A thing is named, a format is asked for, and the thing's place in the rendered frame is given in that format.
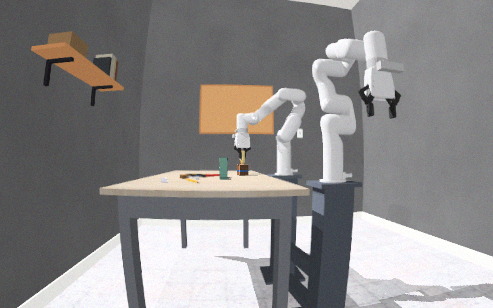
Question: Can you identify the brown wooden slotted block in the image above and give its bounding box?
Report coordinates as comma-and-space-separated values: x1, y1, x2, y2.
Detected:
237, 165, 249, 176

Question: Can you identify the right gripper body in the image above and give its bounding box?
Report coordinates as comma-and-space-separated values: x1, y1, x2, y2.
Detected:
235, 132, 250, 148

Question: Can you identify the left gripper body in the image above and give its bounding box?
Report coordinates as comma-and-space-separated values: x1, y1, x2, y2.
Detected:
364, 66, 395, 101

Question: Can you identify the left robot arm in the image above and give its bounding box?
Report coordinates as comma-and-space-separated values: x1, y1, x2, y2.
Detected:
312, 31, 404, 183

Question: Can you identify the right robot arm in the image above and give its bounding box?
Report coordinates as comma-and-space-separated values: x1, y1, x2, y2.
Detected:
235, 88, 306, 175

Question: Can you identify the teal flat bar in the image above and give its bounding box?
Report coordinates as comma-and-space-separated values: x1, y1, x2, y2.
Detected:
219, 157, 228, 180

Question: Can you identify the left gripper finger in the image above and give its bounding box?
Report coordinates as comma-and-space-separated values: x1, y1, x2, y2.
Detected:
358, 84, 375, 117
385, 90, 401, 119

